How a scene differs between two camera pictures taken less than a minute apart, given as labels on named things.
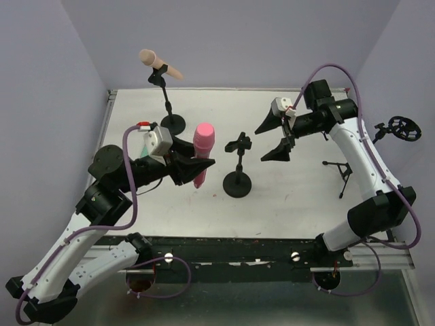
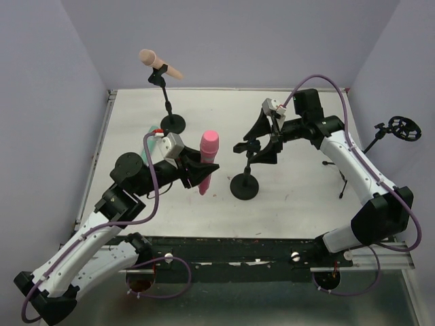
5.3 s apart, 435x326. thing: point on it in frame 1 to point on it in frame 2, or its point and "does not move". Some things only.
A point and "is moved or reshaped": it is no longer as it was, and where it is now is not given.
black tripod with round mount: x=401 y=128 does not move
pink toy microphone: x=203 y=139 is moved or reshaped
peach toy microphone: x=149 y=58 does not move
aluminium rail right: x=365 y=258 does not move
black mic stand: x=238 y=184 is moved or reshaped
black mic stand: x=175 y=123 does not move
